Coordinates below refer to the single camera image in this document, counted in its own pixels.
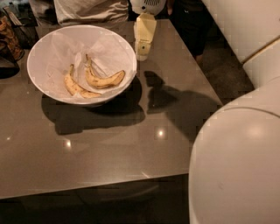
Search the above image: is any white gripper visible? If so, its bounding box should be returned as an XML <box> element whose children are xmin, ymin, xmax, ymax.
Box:
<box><xmin>130</xmin><ymin>0</ymin><xmax>166</xmax><ymax>61</ymax></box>

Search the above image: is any yellow banana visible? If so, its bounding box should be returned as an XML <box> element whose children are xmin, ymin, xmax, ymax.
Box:
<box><xmin>85</xmin><ymin>55</ymin><xmax>125</xmax><ymax>89</ymax></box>
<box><xmin>64</xmin><ymin>64</ymin><xmax>100</xmax><ymax>99</ymax></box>

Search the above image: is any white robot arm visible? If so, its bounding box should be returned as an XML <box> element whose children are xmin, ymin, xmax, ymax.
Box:
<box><xmin>186</xmin><ymin>0</ymin><xmax>280</xmax><ymax>224</ymax></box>

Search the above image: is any white bowl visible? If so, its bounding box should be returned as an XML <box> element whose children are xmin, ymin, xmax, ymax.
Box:
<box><xmin>26</xmin><ymin>24</ymin><xmax>138</xmax><ymax>107</ymax></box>

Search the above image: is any white paper liner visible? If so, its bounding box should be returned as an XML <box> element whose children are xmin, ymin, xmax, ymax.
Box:
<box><xmin>31</xmin><ymin>30</ymin><xmax>137</xmax><ymax>102</ymax></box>

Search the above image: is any person in black clothes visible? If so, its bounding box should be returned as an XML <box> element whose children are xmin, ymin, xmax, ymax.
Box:
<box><xmin>166</xmin><ymin>0</ymin><xmax>213</xmax><ymax>64</ymax></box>

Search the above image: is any person in beige shirt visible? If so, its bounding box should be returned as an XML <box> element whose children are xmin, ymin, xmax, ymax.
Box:
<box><xmin>28</xmin><ymin>0</ymin><xmax>129</xmax><ymax>25</ymax></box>

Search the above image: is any brown patterned object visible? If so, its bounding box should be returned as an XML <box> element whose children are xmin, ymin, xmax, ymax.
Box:
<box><xmin>0</xmin><ymin>16</ymin><xmax>25</xmax><ymax>60</ymax></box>

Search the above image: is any dark object at left edge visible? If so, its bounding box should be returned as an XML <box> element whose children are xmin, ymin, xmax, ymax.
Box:
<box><xmin>0</xmin><ymin>40</ymin><xmax>20</xmax><ymax>79</ymax></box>

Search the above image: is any black wire basket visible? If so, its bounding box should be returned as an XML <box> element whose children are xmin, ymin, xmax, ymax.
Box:
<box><xmin>9</xmin><ymin>13</ymin><xmax>39</xmax><ymax>49</ymax></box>

